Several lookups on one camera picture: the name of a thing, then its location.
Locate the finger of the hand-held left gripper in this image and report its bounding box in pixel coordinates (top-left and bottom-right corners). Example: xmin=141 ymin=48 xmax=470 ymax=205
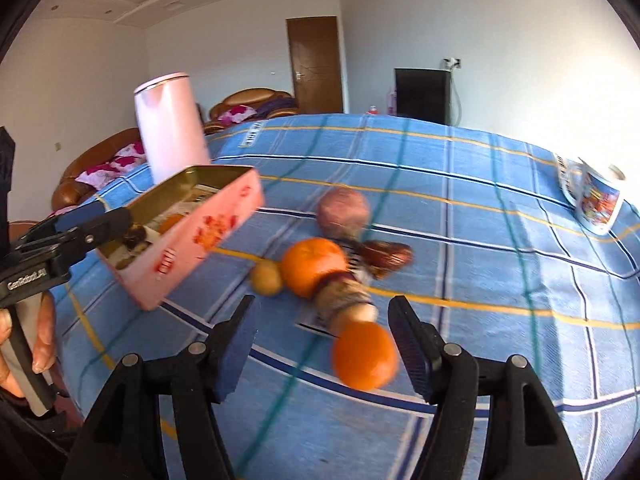
xmin=14 ymin=207 xmax=135 ymax=267
xmin=30 ymin=200 xmax=112 ymax=242

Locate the printed white mug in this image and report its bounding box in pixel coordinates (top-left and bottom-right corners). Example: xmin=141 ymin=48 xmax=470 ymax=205
xmin=555 ymin=152 xmax=627 ymax=236

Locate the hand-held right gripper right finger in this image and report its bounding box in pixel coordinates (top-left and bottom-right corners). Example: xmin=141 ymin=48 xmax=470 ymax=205
xmin=387 ymin=295 xmax=583 ymax=480

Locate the person's left hand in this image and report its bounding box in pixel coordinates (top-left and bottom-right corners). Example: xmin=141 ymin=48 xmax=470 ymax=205
xmin=0 ymin=292 xmax=59 ymax=397

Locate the dark brown dried fruit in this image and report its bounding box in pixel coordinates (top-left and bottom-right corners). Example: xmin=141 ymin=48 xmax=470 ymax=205
xmin=121 ymin=225 xmax=152 ymax=252

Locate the white electric kettle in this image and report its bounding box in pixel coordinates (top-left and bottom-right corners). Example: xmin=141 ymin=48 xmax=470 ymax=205
xmin=133 ymin=72 xmax=212 ymax=186

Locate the brown wrapped snack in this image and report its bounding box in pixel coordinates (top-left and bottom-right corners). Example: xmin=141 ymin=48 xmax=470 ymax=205
xmin=362 ymin=240 xmax=415 ymax=281

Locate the brown leather sofa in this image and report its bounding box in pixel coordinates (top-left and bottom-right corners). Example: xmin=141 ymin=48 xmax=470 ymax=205
xmin=202 ymin=88 xmax=301 ymax=136
xmin=51 ymin=127 xmax=151 ymax=212

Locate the small brown kiwi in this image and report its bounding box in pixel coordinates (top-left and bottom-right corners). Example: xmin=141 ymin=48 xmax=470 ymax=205
xmin=249 ymin=259 xmax=285 ymax=297

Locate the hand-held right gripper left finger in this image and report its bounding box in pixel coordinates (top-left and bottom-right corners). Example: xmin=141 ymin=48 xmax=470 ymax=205
xmin=62 ymin=294 xmax=257 ymax=480

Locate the white cable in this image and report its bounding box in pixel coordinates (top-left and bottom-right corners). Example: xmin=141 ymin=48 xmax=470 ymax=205
xmin=451 ymin=67 xmax=464 ymax=126

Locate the red apple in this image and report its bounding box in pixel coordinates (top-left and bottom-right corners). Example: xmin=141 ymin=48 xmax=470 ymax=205
xmin=316 ymin=187 xmax=371 ymax=241

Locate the black cabinet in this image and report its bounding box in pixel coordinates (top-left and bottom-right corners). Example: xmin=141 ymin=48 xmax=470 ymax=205
xmin=394 ymin=67 xmax=453 ymax=126

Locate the blue plaid tablecloth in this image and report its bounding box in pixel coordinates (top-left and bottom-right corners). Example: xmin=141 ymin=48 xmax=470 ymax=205
xmin=50 ymin=112 xmax=640 ymax=480

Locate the orange mandarin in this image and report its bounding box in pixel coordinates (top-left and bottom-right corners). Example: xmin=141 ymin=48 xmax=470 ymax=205
xmin=279 ymin=237 xmax=349 ymax=299
xmin=332 ymin=321 xmax=400 ymax=392

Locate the purple cloth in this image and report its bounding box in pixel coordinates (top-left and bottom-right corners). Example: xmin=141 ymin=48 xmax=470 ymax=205
xmin=259 ymin=97 xmax=301 ymax=120

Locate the pink floral cushion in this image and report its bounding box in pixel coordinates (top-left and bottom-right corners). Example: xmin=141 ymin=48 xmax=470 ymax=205
xmin=220 ymin=105 xmax=267 ymax=127
xmin=75 ymin=143 xmax=149 ymax=191

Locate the beige cylindrical snack packet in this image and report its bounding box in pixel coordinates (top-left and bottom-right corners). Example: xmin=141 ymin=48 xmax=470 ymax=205
xmin=312 ymin=272 xmax=379 ymax=337

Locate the black white striped packet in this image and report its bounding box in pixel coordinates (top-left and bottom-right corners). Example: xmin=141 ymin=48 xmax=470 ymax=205
xmin=344 ymin=241 xmax=374 ymax=282

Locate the pink tin box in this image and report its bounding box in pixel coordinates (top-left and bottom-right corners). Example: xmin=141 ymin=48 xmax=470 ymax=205
xmin=95 ymin=165 xmax=266 ymax=311

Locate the brown wooden door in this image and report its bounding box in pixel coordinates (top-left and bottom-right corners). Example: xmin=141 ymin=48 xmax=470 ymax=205
xmin=286 ymin=16 xmax=346 ymax=115

